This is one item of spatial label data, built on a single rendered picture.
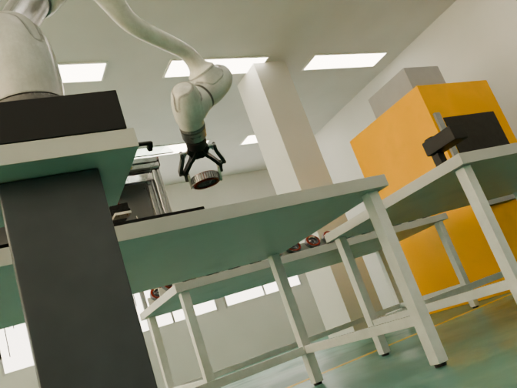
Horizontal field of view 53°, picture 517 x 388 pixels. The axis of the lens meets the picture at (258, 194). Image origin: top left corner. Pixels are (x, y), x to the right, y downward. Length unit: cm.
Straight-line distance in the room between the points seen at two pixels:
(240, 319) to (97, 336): 804
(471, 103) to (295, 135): 190
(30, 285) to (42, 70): 44
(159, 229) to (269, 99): 457
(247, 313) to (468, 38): 539
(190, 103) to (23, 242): 90
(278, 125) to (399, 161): 150
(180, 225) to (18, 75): 73
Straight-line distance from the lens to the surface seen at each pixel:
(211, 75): 184
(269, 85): 621
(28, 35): 121
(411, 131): 511
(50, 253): 100
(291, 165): 579
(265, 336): 911
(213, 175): 196
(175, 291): 305
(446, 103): 518
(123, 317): 98
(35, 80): 115
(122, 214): 193
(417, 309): 207
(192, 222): 167
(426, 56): 742
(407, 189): 257
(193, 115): 176
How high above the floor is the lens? 30
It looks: 15 degrees up
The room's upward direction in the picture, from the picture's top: 19 degrees counter-clockwise
